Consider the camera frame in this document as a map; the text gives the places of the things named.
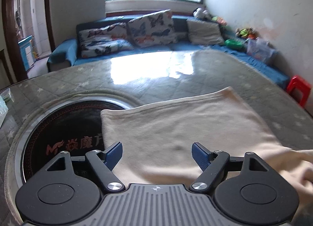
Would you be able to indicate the black white plush toy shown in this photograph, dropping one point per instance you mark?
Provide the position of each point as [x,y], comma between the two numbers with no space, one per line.
[202,14]

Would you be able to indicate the butterfly pillow left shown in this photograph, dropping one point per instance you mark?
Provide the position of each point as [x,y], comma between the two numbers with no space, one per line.
[104,41]

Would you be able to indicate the colourful plush toy pile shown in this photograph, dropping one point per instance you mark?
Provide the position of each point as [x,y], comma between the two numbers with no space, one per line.
[246,33]

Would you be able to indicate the butterfly pillow right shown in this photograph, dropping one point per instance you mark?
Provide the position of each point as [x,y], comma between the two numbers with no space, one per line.
[153,29]

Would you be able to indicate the blue white toy cabinet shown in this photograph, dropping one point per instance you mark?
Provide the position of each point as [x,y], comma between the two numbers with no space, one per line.
[25,46]

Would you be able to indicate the butterfly pillow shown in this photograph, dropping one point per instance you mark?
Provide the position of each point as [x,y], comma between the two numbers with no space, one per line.
[104,41]
[153,29]

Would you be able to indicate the round black induction cooktop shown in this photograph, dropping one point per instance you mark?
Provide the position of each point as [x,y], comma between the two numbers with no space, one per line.
[73,125]

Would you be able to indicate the clear plastic storage box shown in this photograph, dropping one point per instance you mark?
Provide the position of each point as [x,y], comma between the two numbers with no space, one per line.
[260,51]

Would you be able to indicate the green plastic toy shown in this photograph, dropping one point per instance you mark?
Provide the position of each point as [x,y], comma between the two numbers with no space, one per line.
[234,44]

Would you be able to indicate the beige grey cushion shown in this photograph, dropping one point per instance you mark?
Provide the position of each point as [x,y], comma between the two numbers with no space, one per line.
[204,33]

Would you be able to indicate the red plastic stool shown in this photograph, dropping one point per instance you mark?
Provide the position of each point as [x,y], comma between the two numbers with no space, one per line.
[299,89]

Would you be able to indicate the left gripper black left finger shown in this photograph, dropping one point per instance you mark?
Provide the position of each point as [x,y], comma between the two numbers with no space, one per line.
[102,163]

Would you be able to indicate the grey quilted star table cover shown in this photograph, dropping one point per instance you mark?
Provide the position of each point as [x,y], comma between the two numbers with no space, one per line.
[152,77]

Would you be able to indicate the cream sweatshirt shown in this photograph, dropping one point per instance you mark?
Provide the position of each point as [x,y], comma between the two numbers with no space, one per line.
[157,139]

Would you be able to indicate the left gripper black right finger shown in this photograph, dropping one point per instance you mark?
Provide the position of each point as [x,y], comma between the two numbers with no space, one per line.
[213,166]

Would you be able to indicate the blue corner sofa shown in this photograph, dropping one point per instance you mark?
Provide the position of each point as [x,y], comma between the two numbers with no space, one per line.
[68,53]

